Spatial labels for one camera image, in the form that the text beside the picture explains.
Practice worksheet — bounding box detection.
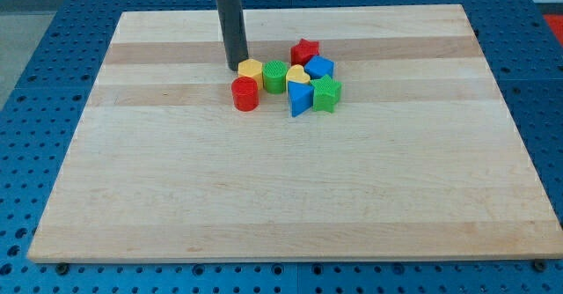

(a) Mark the blue triangle block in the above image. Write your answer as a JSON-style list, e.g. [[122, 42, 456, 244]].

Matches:
[[288, 81, 314, 117]]

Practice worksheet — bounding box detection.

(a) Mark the red cylinder block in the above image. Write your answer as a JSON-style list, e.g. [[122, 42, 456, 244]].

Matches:
[[231, 77, 260, 112]]

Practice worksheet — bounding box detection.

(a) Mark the green star block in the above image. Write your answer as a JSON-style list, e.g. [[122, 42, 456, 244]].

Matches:
[[311, 75, 342, 113]]

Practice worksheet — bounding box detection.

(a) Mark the yellow heart block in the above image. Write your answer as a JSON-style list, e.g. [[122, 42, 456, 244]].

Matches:
[[285, 64, 311, 89]]

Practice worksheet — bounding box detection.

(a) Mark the green cylinder block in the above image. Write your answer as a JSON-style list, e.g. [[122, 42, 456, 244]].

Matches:
[[262, 60, 288, 94]]

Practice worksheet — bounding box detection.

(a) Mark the yellow hexagon block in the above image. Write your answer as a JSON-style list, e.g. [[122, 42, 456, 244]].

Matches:
[[238, 58, 264, 90]]

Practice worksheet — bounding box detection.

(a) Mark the blue cube block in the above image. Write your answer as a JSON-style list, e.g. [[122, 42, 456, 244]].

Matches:
[[304, 55, 334, 79]]

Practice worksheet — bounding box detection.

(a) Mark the red star block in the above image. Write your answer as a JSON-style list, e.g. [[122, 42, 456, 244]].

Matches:
[[290, 39, 320, 66]]

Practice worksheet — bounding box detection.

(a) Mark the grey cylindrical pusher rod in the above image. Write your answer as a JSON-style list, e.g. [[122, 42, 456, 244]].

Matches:
[[216, 0, 249, 71]]

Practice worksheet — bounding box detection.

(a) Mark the wooden board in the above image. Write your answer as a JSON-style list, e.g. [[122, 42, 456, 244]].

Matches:
[[28, 4, 562, 263]]

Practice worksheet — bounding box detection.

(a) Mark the red object at right edge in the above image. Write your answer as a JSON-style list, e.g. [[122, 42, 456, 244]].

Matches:
[[544, 14, 563, 45]]

